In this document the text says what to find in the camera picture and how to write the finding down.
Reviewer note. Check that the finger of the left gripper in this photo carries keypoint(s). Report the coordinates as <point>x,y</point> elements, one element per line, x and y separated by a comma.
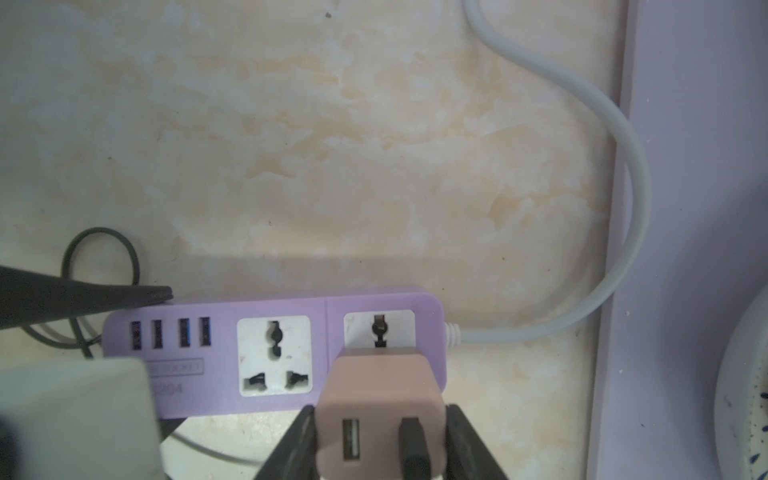
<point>29,298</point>

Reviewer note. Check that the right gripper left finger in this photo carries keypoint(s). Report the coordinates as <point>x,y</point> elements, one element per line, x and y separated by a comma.
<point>294,457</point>

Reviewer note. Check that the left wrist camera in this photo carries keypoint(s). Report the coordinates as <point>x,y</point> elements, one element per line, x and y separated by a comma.
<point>79,419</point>

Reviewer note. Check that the purple placemat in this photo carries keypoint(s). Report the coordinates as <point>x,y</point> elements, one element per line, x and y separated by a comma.
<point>694,88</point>

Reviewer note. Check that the purple power strip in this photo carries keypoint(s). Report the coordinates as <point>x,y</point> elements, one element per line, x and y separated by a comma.
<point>269,354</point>

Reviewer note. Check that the pink USB plug adapter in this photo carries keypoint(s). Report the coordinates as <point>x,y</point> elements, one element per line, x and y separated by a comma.
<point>367,396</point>

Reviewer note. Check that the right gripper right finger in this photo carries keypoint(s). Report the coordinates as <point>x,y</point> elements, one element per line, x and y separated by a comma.
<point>468,458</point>

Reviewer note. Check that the white patterned bowl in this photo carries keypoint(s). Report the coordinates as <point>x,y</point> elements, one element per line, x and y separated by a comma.
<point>740,408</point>

